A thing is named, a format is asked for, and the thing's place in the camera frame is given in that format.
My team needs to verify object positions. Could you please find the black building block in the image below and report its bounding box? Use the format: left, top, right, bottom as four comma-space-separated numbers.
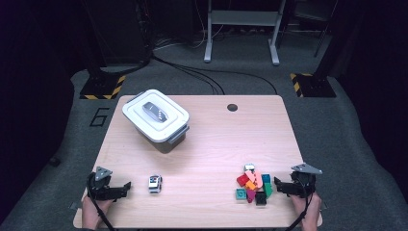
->
254, 192, 268, 206

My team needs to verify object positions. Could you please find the white metal stand frame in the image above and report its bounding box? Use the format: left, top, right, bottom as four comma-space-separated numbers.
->
203, 0, 288, 66

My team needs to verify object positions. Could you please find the pink building block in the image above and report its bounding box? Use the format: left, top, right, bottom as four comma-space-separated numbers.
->
244, 169, 264, 190

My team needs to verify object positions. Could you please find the transparent grey storage box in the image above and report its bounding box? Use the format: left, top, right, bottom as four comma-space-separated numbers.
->
134, 124, 191, 154

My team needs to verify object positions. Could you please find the red building block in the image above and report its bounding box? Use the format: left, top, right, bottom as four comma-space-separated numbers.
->
236, 173, 250, 188

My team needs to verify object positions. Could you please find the black floor cable bundle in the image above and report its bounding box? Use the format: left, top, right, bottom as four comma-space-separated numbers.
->
152, 54, 278, 95

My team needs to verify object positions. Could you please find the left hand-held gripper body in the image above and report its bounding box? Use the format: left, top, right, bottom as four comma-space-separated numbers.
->
86, 166, 124, 202

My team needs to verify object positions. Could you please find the black yellow striped stand base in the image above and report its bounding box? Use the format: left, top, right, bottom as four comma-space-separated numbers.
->
290, 72, 337, 98
79, 75, 127, 100

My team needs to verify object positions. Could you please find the black equipment cabinet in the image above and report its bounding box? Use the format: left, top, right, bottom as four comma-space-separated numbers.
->
81, 0, 152, 65

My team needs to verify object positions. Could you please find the person's left hand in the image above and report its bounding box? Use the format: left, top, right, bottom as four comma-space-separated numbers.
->
81, 196, 114, 230

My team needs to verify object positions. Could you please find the white toy car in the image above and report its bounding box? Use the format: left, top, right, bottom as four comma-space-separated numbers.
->
147, 174, 164, 194

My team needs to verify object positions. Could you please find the person's right hand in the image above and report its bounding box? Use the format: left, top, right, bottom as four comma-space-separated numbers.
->
291, 192, 322, 231

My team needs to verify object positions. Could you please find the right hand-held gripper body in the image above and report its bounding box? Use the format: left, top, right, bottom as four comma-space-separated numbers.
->
290, 163, 323, 198

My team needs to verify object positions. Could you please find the left hand-held gripper cable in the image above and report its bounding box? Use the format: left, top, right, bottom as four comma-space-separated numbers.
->
87, 174, 115, 231

